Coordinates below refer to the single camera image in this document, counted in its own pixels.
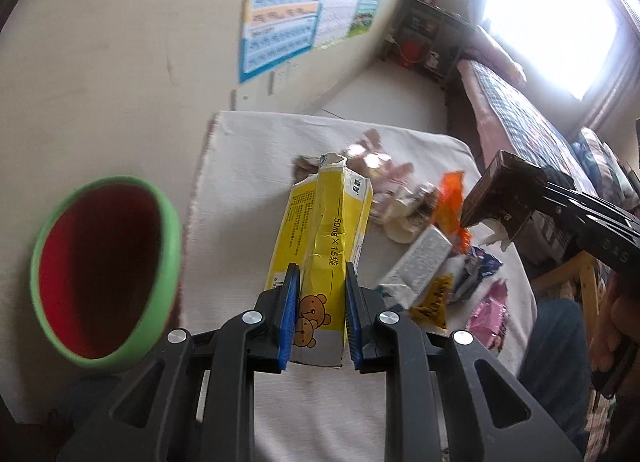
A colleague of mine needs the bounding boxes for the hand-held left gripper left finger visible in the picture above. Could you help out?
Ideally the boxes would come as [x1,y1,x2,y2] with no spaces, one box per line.
[57,264,302,462]

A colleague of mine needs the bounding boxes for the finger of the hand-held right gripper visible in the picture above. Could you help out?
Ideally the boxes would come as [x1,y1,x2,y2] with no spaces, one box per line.
[530,181,640,249]

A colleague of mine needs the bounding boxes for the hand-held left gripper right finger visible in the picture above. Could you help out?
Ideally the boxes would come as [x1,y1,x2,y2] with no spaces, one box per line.
[343,264,583,462]

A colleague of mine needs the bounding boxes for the brown cardboard box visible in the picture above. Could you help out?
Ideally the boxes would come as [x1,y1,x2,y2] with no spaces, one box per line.
[460,151,548,237]

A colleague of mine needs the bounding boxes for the yellow cardboard box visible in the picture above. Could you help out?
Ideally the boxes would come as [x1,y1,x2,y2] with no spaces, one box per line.
[265,152,375,369]

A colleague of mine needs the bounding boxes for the green and red bin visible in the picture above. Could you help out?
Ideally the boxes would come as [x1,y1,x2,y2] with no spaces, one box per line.
[30,174,183,372]

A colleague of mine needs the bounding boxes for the person's right hand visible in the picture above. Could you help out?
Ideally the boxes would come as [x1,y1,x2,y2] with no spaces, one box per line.
[589,272,640,395]

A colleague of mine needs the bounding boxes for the yellow and black wrapper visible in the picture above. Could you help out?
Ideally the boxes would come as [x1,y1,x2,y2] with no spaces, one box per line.
[410,274,454,331]

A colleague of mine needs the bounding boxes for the silver white box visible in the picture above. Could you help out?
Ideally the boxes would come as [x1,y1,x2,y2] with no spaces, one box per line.
[381,227,454,293]

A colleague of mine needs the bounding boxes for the bed with plaid blanket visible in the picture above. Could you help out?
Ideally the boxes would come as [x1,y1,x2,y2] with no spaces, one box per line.
[456,59,601,203]

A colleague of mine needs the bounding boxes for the dark blue wrapper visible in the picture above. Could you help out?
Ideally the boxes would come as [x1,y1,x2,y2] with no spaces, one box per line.
[452,244,504,303]

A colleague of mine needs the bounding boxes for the person's leg in jeans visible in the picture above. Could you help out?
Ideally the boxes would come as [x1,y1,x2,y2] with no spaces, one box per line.
[520,298,594,453]

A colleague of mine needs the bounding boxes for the orange wrapper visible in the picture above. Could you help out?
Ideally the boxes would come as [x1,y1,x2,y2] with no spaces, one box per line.
[432,171,473,253]

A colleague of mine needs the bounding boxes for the pink foil wrapper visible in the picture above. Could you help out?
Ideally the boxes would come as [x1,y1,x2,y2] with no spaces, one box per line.
[467,282,512,351]

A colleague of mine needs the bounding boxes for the grey crumpled wrapper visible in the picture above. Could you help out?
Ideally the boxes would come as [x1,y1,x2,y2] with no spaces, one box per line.
[292,156,322,181]

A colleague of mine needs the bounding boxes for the pink crumpled wrapper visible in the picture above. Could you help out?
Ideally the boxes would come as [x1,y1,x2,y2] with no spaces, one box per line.
[345,129,414,193]

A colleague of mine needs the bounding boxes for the white table cloth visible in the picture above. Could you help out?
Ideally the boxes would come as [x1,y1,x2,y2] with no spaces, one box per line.
[180,110,540,462]

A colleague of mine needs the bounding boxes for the pink rolled pillow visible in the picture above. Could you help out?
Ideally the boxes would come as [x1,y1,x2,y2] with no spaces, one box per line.
[472,24,527,87]

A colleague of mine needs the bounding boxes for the bright window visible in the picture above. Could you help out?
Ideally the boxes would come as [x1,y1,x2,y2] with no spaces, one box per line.
[480,0,632,102]

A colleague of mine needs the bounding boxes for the red container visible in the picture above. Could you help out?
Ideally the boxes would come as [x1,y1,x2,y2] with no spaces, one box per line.
[395,42,427,68]

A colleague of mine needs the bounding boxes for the dark storage shelf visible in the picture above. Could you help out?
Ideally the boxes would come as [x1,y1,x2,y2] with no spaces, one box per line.
[382,0,476,88]

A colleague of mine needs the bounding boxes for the wooden chair frame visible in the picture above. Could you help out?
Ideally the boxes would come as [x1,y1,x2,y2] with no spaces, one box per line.
[530,252,601,343]

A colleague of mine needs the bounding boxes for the white wall switch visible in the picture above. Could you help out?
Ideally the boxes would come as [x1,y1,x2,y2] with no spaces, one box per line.
[266,64,294,95]

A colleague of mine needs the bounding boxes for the blue striped wall chart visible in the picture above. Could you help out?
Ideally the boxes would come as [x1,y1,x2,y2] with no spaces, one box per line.
[239,0,335,85]

